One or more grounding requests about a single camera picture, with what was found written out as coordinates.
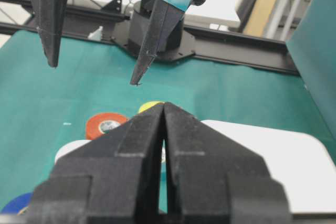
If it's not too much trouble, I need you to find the right gripper black opposite teal-taped finger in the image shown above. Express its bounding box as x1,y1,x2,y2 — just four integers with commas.
130,0,193,85

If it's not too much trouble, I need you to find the white tape roll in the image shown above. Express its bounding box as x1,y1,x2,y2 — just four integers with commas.
54,140,91,164

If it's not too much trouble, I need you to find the green backdrop board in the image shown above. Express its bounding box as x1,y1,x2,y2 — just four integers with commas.
286,0,335,135

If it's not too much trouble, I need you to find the right gripper black opposite finger plain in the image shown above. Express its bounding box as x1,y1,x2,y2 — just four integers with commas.
30,0,68,68

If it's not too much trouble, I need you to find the green table cloth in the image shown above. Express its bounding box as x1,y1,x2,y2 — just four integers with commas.
1,30,335,206

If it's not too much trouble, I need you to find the blue tape roll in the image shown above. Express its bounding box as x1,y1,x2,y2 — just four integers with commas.
1,192,33,214

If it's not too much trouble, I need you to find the white plastic case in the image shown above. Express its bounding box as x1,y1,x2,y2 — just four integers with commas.
203,120,335,214

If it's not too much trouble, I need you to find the black opposite arm base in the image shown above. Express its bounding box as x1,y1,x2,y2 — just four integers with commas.
110,0,218,63

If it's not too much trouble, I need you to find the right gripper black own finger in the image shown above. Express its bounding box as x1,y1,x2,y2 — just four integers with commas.
164,103,292,223
26,104,164,223

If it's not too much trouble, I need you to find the yellow tape roll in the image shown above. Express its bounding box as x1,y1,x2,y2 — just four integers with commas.
138,101,164,113

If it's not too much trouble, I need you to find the orange tape roll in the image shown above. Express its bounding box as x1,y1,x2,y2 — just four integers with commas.
85,112,128,140

